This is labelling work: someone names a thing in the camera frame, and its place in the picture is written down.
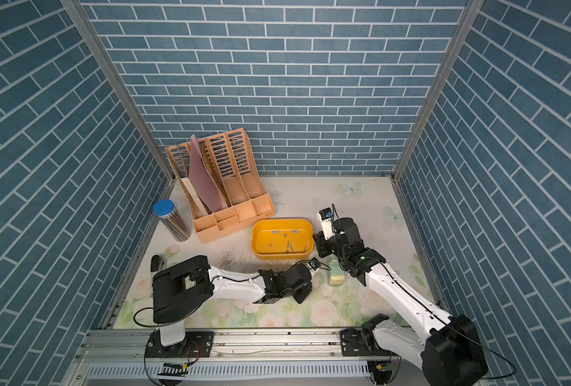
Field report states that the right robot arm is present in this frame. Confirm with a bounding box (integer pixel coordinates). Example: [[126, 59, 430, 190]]
[[314, 208, 489, 385]]

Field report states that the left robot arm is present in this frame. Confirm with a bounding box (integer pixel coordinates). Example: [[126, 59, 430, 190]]
[[145, 255, 322, 358]]

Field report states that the green eraser box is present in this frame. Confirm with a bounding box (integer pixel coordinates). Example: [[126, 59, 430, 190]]
[[327, 261, 346, 286]]

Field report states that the yellow plastic storage box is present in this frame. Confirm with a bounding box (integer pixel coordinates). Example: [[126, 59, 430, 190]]
[[251, 218, 314, 260]]

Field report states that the beige file book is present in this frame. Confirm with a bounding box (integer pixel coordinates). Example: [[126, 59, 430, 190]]
[[182, 178, 208, 217]]

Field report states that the black silver stapler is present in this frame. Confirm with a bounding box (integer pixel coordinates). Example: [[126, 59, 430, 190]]
[[150, 255, 167, 273]]

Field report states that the peach desk file organizer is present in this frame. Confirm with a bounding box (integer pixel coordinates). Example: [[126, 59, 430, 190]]
[[166, 128, 275, 244]]

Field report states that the purple folder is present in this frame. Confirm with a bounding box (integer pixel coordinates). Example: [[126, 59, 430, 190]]
[[189, 135, 227, 212]]

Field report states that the blue-lid pencil tube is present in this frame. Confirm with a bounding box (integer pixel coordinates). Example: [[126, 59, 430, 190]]
[[153, 199, 190, 242]]

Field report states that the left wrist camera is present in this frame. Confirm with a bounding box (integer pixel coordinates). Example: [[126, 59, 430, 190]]
[[309, 258, 331, 271]]

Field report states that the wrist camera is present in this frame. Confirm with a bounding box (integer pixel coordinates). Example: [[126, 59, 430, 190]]
[[318, 207, 335, 240], [309, 258, 331, 271]]

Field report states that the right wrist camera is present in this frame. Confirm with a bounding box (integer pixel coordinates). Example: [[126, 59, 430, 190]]
[[318, 207, 335, 240]]

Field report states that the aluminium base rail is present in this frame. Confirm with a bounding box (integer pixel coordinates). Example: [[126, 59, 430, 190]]
[[62, 326, 484, 386]]

